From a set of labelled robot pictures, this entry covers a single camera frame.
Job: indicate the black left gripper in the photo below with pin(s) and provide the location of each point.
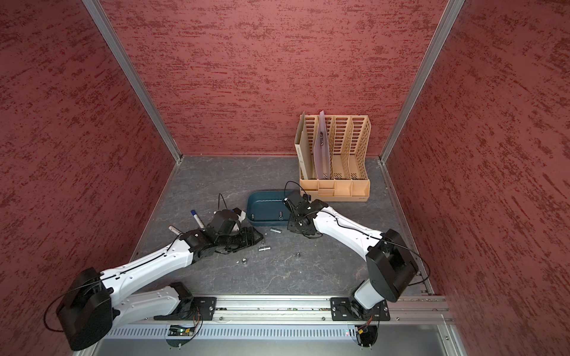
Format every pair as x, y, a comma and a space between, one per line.
248, 242

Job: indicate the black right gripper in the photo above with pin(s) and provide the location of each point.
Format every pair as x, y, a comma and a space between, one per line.
293, 228

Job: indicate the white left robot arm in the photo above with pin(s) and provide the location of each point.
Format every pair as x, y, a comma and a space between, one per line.
98, 302

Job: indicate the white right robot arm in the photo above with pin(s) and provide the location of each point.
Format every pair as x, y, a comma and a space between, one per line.
391, 265

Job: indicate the teal plastic storage box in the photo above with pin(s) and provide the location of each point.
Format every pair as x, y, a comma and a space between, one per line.
263, 208

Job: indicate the blue capped white marker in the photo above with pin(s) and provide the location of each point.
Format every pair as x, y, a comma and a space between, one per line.
197, 219

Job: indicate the red capped white marker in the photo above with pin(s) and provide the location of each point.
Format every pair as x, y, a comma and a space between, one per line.
175, 230

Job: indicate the purple folder in organizer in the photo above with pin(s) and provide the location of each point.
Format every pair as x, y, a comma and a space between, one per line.
321, 151

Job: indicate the white folder in organizer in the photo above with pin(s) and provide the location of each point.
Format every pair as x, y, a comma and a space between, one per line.
302, 147

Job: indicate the beige plastic file organizer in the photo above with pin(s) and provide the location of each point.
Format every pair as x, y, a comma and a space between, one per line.
348, 137

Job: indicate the aluminium front rail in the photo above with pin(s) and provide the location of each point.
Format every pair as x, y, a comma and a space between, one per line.
296, 325

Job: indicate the aluminium corner post right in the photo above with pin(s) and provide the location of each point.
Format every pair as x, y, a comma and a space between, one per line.
443, 29

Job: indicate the aluminium corner post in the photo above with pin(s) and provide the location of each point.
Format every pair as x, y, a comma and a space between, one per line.
443, 29
103, 24

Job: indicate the aluminium corner post left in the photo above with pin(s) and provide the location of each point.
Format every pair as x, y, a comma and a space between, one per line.
103, 24

